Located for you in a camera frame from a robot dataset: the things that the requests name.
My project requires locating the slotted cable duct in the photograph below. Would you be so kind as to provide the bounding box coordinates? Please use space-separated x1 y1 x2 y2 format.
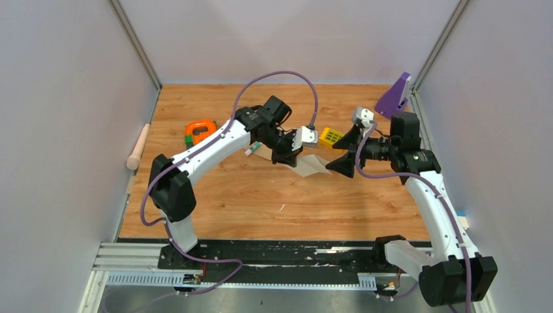
106 272 377 291

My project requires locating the purple plastic stand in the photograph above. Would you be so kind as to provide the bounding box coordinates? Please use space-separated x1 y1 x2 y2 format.
375 72 411 120

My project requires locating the yellow toy window brick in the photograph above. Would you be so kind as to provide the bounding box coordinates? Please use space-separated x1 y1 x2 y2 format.
318 127 344 149

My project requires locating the orange toy track loop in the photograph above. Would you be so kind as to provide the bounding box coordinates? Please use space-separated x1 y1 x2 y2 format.
184 119 217 145

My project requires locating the wooden rolling pin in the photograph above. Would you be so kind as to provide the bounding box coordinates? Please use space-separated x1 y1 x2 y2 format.
126 123 151 170

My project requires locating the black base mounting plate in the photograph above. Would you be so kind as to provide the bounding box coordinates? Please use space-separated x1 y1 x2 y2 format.
157 239 415 290

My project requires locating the white green glue stick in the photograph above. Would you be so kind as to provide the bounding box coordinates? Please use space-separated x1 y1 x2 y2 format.
245 142 262 156

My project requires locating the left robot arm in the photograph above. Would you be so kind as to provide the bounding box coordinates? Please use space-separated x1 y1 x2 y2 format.
147 96 316 269

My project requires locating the letter paper sheet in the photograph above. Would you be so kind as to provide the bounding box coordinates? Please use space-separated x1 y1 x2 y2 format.
289 154 331 177

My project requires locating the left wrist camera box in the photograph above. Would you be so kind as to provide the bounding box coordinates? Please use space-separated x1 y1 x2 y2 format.
291 126 319 151

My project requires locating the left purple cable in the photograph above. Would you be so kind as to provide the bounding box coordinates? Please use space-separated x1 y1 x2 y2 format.
140 70 320 297

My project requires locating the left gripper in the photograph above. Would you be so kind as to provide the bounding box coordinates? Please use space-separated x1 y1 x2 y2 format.
260 126 304 169

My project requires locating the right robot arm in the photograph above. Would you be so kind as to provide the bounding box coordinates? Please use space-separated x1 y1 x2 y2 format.
326 108 498 307

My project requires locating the brown paper envelope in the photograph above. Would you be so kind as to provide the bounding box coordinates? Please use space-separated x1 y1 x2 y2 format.
251 144 273 161

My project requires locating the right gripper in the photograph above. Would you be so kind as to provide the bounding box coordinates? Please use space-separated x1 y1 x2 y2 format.
325 125 397 178

